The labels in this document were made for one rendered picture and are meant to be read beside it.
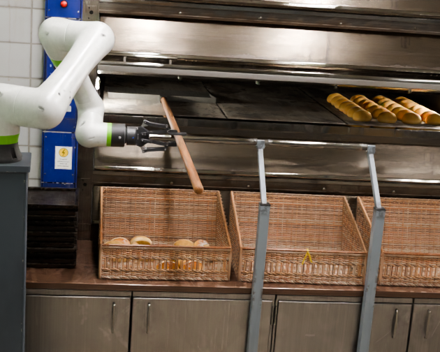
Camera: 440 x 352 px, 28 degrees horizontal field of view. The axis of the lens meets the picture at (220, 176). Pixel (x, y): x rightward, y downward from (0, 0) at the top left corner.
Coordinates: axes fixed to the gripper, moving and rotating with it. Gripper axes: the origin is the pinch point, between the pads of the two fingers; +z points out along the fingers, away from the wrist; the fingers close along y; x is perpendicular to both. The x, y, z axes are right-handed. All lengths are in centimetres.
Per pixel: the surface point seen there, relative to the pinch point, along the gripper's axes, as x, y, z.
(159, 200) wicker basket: -49, 39, -2
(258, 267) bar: 6, 51, 36
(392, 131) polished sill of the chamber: -53, 3, 106
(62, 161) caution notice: -51, 24, -47
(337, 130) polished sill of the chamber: -53, 3, 79
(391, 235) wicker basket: -46, 51, 109
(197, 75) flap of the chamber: -38.8, -20.5, 10.1
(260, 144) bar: -15.2, 3.9, 36.1
